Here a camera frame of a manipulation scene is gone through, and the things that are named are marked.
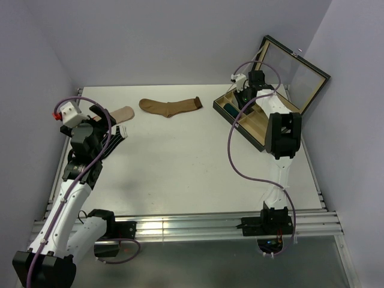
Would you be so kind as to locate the black white striped sock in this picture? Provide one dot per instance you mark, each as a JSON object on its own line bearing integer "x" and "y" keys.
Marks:
{"x": 119, "y": 134}

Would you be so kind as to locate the beige red reindeer sock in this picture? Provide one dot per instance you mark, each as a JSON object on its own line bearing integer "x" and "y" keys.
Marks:
{"x": 121, "y": 115}

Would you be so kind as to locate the aluminium frame rail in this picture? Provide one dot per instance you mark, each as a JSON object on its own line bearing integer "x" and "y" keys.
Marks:
{"x": 215, "y": 227}

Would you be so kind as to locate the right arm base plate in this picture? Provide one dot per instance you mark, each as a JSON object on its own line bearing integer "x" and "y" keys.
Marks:
{"x": 254, "y": 226}

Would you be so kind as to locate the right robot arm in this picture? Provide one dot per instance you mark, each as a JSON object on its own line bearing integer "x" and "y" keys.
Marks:
{"x": 282, "y": 138}

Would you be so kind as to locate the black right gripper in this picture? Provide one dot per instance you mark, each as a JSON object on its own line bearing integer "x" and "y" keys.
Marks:
{"x": 241, "y": 105}

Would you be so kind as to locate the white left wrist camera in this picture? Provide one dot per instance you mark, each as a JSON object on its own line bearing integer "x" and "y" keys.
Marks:
{"x": 70, "y": 114}

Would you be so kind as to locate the black compartment organizer box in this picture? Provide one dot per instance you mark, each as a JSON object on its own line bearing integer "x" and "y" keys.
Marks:
{"x": 299, "y": 81}

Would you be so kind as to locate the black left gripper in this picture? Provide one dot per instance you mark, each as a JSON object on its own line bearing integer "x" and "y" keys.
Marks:
{"x": 102, "y": 125}

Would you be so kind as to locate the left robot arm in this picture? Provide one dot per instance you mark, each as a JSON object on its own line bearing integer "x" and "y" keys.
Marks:
{"x": 51, "y": 259}

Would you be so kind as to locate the brown long sock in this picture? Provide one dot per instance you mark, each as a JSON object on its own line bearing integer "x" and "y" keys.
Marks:
{"x": 170, "y": 109}

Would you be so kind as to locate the green christmas bear sock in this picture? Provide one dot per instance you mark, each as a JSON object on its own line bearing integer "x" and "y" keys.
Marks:
{"x": 230, "y": 109}

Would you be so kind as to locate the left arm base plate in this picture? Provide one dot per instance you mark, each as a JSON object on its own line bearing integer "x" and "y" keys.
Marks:
{"x": 121, "y": 229}

